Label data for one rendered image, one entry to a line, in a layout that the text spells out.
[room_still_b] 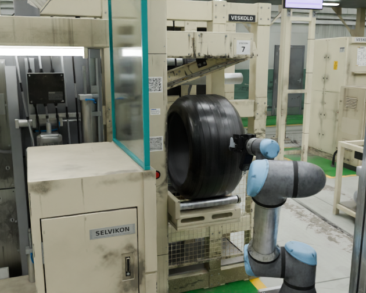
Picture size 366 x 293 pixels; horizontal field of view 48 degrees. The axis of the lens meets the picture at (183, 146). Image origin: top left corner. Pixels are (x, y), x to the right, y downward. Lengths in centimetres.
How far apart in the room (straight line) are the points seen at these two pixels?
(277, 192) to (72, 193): 63
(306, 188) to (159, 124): 96
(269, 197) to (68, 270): 68
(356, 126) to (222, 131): 474
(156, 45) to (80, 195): 93
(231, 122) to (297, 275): 80
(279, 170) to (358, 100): 532
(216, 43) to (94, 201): 135
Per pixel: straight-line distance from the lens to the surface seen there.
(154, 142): 203
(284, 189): 128
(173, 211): 206
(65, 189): 132
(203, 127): 195
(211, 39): 239
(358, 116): 656
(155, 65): 200
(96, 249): 140
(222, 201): 217
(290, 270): 160
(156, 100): 201
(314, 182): 129
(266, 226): 142
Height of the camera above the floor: 162
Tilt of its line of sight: 12 degrees down
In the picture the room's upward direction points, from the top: straight up
